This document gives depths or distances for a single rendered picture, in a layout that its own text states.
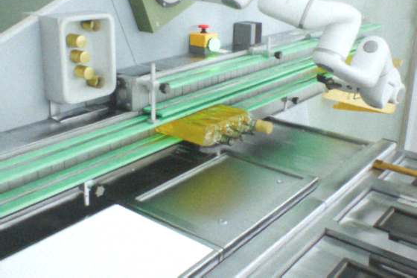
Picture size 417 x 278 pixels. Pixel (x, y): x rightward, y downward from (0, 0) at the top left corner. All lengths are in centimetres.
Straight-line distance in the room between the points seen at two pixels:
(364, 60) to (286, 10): 25
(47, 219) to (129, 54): 55
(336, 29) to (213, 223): 59
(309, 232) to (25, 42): 84
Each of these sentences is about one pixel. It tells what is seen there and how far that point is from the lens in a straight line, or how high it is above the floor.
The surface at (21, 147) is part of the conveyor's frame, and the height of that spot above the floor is 88.
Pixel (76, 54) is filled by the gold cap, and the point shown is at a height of 80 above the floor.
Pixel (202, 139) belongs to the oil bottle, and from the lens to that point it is 140.
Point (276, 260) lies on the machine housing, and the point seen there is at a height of 141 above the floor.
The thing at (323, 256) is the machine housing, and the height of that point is 147.
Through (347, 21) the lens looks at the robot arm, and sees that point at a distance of 137.
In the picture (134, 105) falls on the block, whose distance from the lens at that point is 142.
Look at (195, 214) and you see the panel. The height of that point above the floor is 117.
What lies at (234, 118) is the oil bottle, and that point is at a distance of 148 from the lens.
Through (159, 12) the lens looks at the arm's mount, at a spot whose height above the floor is 81.
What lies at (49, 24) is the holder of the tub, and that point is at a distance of 132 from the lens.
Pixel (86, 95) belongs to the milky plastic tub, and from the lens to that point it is 137.
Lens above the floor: 186
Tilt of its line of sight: 36 degrees down
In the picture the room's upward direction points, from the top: 104 degrees clockwise
